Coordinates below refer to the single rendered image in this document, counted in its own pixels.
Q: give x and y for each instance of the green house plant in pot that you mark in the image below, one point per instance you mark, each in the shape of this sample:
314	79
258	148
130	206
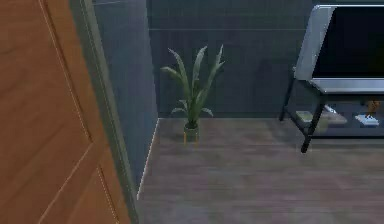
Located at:
194	96

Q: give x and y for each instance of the green book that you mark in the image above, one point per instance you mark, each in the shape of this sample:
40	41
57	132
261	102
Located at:
305	116

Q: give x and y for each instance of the black television stand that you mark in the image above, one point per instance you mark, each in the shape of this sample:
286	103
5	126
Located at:
311	128

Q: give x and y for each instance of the brown wooden room door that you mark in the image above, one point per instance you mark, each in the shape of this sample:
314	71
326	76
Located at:
43	126

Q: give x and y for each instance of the grey television set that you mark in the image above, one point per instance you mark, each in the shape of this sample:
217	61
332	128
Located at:
350	46

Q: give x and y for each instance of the pale blue book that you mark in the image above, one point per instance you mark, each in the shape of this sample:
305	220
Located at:
366	120

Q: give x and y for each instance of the small orange figurine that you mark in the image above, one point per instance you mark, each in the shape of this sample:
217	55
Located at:
373	106

